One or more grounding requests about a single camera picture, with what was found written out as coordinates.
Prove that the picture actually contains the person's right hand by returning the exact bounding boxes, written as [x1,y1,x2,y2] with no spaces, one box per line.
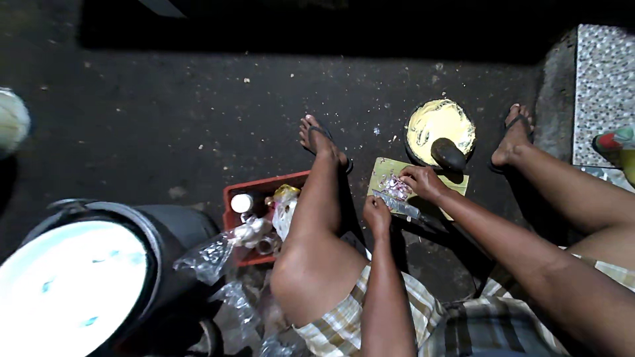
[398,166,450,205]

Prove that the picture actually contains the person's left hand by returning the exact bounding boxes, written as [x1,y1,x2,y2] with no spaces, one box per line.
[363,195,392,241]

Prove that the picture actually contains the knife with dark handle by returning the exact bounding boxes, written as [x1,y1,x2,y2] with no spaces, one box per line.
[372,190,450,234]

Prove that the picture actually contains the person's right forearm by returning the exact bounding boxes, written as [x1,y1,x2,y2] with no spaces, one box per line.
[438,190,635,357]

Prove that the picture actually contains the person's left forearm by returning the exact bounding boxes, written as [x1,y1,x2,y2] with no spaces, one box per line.
[360,237,418,357]

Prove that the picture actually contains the pile of chopped shallots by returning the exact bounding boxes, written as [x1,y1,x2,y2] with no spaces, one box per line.
[379,172,413,201]

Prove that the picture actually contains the dark round stone mortar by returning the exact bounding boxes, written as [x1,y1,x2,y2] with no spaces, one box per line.
[404,98,476,168]

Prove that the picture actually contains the yellow-green cutting board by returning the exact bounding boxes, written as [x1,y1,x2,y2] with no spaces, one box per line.
[367,157,470,222]

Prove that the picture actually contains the dark stone pestle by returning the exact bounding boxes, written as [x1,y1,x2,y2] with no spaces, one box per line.
[431,137,467,173]

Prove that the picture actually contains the person's legs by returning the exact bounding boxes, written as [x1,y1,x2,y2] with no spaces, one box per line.
[270,103,635,357]

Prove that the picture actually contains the yellow paste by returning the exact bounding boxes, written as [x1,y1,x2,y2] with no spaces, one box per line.
[406,99,476,166]

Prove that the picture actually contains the yellow plastic packet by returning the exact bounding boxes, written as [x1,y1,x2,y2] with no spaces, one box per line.
[273,184,302,203]

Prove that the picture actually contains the white plastic bag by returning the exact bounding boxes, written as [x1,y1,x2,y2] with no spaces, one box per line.
[271,191,299,242]

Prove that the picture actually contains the red plastic crate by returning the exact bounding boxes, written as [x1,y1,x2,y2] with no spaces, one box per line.
[222,170,312,268]

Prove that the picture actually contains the small clear glass jar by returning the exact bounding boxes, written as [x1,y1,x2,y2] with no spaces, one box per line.
[256,234,282,256]

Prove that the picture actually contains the clear bag of garlic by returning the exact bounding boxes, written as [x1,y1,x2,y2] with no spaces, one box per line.
[173,215,274,286]

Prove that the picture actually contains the jar with white lid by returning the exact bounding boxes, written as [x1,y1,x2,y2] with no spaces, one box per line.
[231,193,254,214]

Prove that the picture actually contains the crumpled clear plastic bag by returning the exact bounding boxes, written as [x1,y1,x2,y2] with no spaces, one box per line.
[208,281,297,357]

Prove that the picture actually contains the person's body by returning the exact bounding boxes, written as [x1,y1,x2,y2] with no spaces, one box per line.
[419,297,570,357]

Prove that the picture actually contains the red and green packet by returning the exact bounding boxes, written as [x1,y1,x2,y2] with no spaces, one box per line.
[592,127,635,153]

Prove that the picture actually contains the dark curved-rim container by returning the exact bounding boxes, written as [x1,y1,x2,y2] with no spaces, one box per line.
[186,317,224,357]

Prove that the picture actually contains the large grey plastic bucket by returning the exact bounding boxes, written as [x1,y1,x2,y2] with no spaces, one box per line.
[19,199,221,357]

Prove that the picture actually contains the pebble-patterned tiled ledge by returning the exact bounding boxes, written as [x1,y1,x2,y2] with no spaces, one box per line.
[572,24,635,192]

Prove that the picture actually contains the yellow-green object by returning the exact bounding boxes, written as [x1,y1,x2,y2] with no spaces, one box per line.
[620,149,635,187]

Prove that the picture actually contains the large white round lid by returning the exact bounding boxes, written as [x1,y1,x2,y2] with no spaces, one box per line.
[0,220,148,357]

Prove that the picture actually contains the white round container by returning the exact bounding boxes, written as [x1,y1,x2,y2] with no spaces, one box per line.
[0,87,31,159]

